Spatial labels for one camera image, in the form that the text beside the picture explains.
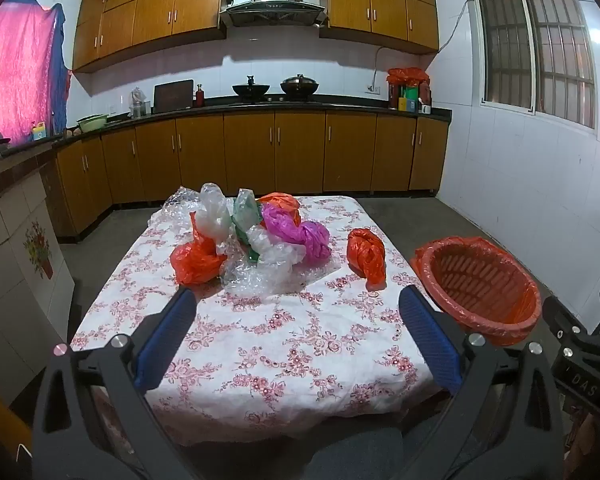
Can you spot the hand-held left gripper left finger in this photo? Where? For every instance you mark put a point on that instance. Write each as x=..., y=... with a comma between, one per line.
x=167, y=340

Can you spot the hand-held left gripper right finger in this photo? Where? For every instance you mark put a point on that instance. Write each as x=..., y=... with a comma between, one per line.
x=430, y=340

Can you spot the red basket with plastic liner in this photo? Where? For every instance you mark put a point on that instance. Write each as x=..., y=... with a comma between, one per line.
x=510, y=325

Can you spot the orange plastic basket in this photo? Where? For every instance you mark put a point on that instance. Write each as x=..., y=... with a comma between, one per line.
x=470, y=280

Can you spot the knotted orange plastic bag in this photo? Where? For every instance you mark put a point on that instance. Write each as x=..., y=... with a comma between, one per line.
x=365, y=255

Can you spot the dark green plastic bag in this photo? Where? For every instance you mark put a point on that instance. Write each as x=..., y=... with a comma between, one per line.
x=252, y=255

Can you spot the white translucent plastic bag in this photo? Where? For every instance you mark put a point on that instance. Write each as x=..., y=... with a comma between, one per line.
x=212, y=215

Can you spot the clear plastic bag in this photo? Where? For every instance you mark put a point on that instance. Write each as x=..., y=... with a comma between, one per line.
x=275, y=250

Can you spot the light green plastic bag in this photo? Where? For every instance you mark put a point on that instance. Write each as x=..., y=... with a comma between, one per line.
x=245, y=210

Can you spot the magenta plastic bag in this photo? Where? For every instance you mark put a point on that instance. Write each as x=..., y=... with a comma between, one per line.
x=290, y=230

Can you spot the floral tablecloth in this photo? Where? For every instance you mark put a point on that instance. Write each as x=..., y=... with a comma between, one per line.
x=290, y=340

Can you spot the flower pot with flowers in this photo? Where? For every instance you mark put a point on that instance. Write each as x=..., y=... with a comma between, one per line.
x=40, y=247

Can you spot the wooden base cabinets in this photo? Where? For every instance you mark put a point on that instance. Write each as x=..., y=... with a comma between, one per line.
x=300, y=155

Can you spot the green basin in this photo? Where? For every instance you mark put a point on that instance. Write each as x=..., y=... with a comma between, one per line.
x=92, y=124

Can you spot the white cup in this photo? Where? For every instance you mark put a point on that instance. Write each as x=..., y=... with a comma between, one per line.
x=425, y=109

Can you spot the green box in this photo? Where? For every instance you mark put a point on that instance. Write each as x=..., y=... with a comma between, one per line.
x=409, y=100

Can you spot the dark cutting board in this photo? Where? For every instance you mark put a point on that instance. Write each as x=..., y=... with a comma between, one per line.
x=172, y=96

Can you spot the yellow bottle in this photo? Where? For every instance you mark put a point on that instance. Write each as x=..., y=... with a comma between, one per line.
x=39, y=132

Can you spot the red bottle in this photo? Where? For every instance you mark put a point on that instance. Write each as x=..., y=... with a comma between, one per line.
x=200, y=97

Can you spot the black countertop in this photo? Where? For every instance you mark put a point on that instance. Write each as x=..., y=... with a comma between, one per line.
x=330, y=106

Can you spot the barred window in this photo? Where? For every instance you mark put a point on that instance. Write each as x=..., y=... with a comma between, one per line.
x=535, y=50

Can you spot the orange bag on boxes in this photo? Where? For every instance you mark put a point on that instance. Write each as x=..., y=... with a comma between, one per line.
x=407, y=76

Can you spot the black wok with lid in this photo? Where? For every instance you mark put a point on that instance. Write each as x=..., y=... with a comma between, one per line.
x=300, y=87

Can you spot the pink and blue curtain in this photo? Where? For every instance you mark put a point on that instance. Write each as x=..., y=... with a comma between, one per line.
x=20, y=70

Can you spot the wall outlet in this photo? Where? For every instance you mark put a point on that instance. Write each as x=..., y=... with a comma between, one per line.
x=374, y=89

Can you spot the wooden wall cabinets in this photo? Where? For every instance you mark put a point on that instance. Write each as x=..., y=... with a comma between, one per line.
x=150, y=20

